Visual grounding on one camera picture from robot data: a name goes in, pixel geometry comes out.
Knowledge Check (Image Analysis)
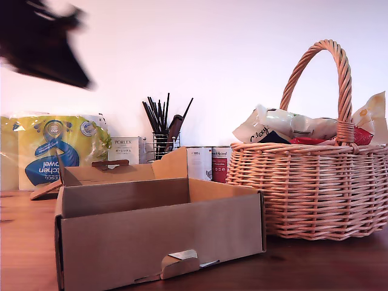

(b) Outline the brown cardboard box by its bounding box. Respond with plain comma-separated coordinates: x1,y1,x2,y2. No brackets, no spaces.
29,145,267,291

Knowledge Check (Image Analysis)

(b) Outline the blue mini eggs bag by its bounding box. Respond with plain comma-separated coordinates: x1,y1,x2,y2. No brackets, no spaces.
261,130,292,145

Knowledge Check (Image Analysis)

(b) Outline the white Galaxy chocolate egg bag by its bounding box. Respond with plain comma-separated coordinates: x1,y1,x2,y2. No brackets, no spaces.
232,104,339,144

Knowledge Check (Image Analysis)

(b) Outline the red white Maltesers bunnies bag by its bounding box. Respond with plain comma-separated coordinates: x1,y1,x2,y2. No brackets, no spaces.
289,90,388,146

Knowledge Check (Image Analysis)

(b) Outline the white Porlex box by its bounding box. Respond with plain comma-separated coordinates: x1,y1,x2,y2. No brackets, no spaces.
108,135,148,166

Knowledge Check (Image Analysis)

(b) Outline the yellow kitchen towel pack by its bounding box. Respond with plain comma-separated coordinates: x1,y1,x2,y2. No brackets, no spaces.
0,111,113,191

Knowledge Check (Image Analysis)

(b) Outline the black chopstick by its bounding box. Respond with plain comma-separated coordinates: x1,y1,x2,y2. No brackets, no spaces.
180,96,195,122
142,101,159,135
147,96,164,135
164,92,171,135

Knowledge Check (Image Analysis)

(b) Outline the red and white tin can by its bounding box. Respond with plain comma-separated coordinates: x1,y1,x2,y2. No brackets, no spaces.
211,145,233,184

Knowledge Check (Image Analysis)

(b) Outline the white printed paper sheet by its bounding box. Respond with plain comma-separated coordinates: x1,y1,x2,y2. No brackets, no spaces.
168,249,221,269

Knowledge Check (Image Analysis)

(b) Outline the chrome wire utensil holder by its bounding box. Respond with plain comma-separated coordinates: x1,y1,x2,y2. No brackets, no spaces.
145,132,182,163

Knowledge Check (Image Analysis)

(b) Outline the brown wooden utensil handle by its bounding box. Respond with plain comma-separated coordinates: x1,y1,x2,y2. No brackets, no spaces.
166,113,185,152

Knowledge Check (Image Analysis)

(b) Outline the woven wicker basket with handle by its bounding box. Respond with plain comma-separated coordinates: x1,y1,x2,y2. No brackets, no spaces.
226,38,388,242

